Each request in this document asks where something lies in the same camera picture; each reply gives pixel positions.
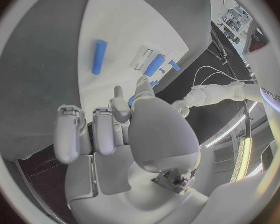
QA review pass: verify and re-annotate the equipment rack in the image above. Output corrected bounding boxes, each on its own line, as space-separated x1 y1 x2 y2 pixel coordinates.
218 2 254 39

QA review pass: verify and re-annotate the white cable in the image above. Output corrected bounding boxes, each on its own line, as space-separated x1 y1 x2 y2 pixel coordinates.
201 72 256 83
193 65 239 87

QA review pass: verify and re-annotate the white task board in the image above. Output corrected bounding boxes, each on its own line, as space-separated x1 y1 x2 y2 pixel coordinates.
0 0 212 160

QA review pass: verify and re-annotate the blue long cylinder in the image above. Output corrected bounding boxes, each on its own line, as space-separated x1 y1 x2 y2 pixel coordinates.
91 39 108 75

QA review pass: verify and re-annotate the glowing light bar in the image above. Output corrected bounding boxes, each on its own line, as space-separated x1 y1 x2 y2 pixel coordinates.
230 134 253 184

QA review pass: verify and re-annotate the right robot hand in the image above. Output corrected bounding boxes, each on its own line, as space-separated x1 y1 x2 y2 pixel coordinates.
53 75 209 224

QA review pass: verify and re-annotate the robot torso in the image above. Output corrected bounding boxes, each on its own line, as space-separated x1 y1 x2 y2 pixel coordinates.
242 18 280 116

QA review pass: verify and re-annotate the blue short cylinder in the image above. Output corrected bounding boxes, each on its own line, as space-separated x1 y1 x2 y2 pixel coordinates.
143 53 166 77

